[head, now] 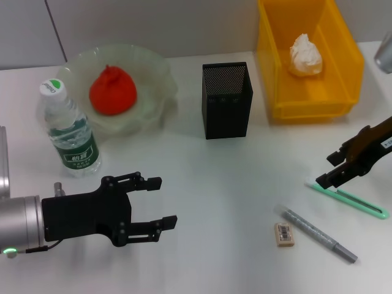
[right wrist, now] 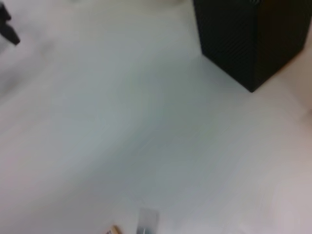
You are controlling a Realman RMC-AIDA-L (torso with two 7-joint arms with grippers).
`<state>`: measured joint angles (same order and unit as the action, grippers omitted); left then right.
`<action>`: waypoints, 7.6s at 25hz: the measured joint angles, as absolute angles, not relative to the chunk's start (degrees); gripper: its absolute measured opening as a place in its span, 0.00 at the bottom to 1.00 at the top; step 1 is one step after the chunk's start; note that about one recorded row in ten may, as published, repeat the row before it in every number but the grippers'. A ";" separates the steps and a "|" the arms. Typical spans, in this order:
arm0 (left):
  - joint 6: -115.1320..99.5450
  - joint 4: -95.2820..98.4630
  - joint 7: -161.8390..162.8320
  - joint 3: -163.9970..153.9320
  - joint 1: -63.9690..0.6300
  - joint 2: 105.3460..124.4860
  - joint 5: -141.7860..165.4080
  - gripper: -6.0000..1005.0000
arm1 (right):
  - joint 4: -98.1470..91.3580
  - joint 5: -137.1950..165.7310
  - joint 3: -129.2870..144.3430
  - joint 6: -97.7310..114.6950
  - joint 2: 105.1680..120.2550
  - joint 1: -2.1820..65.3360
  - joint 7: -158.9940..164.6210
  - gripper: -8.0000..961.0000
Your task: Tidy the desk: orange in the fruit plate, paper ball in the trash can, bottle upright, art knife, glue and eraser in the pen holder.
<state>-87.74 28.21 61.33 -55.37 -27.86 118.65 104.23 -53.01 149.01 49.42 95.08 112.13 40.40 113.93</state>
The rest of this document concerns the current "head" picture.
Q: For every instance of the clear green-label water bottle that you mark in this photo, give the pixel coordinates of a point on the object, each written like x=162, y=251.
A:
x=76, y=144

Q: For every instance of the red-orange fruit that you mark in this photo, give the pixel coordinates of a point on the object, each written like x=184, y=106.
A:
x=113, y=92

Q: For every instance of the black mesh pen holder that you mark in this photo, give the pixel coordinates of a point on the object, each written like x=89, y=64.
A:
x=226, y=113

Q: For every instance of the yellow plastic storage bin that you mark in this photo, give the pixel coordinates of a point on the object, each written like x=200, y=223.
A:
x=309, y=98

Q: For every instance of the grey marker pen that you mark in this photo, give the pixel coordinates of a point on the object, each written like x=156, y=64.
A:
x=312, y=232

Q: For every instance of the translucent wavy fruit plate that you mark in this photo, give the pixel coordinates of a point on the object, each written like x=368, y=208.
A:
x=153, y=79

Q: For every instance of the white paper ball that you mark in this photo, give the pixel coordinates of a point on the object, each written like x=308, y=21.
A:
x=306, y=58

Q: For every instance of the beige eraser with barcode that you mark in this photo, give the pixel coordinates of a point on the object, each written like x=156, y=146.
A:
x=285, y=235

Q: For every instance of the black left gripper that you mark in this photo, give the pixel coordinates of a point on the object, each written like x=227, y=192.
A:
x=85, y=214

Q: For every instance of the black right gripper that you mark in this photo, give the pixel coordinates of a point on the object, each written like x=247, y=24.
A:
x=373, y=147

